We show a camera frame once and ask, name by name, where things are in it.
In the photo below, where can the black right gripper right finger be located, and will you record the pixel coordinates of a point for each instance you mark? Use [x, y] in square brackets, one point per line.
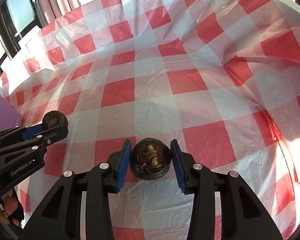
[243, 214]

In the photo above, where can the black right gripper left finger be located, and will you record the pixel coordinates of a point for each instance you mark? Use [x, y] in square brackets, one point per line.
[58, 214]

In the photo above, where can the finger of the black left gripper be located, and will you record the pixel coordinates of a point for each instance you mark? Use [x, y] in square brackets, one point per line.
[42, 140]
[19, 134]

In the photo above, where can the left hand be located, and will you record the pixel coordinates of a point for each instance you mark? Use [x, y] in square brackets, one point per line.
[11, 210]

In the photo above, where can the purple white cardboard box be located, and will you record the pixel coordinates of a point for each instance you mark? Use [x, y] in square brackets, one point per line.
[9, 116]

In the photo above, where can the pink curtain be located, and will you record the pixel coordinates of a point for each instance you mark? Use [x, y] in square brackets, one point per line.
[55, 2]

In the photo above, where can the red white checkered tablecloth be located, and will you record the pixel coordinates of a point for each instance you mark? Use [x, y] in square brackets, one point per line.
[222, 77]

